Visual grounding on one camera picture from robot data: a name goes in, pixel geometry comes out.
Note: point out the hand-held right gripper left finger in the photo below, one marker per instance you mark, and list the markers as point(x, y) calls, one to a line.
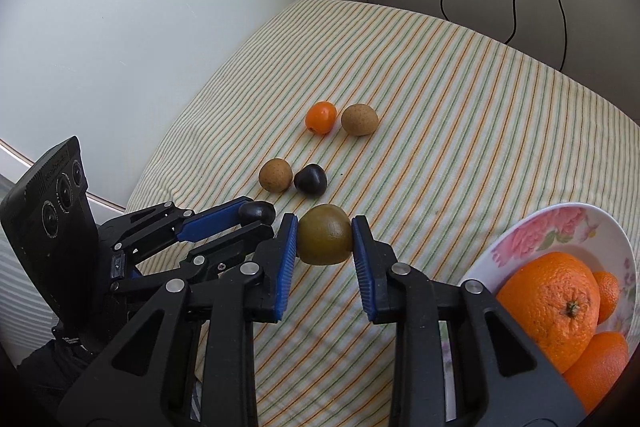
point(287, 267)

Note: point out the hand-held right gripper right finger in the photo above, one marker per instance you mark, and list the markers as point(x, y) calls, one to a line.
point(362, 267)

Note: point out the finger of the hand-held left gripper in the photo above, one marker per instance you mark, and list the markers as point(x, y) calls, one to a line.
point(225, 247)
point(210, 221)

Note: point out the green kiwi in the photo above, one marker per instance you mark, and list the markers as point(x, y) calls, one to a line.
point(325, 237)

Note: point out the white floral plate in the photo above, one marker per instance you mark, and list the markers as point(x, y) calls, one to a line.
point(545, 227)

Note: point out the large orange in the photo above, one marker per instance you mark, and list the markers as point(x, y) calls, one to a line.
point(550, 307)

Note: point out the small mandarin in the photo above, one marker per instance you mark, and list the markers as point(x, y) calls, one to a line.
point(609, 296)

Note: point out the mandarin with green stem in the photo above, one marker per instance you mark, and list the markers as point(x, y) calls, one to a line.
point(597, 369)

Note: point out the small brown round fruit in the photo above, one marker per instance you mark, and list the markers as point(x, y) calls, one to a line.
point(275, 175)
point(359, 120)

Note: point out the orange kumquat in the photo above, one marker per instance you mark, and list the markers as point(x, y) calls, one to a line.
point(320, 118)

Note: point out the white appliance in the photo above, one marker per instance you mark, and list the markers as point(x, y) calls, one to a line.
point(125, 32)

